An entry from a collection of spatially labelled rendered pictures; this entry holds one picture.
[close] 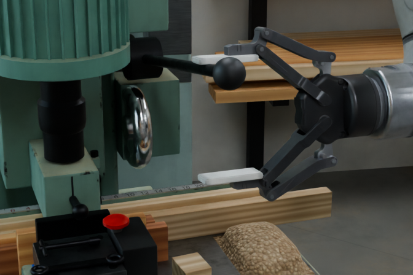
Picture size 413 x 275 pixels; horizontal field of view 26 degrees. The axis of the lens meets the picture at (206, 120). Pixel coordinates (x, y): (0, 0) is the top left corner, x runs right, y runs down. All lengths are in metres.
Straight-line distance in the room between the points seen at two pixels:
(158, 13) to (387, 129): 0.42
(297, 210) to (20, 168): 0.39
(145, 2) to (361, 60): 1.98
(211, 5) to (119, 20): 2.44
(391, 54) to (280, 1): 0.54
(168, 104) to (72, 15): 0.35
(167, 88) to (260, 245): 0.30
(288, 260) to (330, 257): 1.99
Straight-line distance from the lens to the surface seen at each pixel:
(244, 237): 1.18
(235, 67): 0.92
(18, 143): 1.24
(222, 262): 1.18
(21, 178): 1.26
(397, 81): 1.07
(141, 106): 1.26
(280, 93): 3.11
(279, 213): 1.28
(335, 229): 3.33
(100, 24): 1.04
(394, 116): 1.06
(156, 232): 1.16
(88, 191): 1.13
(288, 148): 1.05
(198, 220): 1.24
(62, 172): 1.12
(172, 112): 1.34
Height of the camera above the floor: 1.46
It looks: 19 degrees down
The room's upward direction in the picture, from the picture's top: straight up
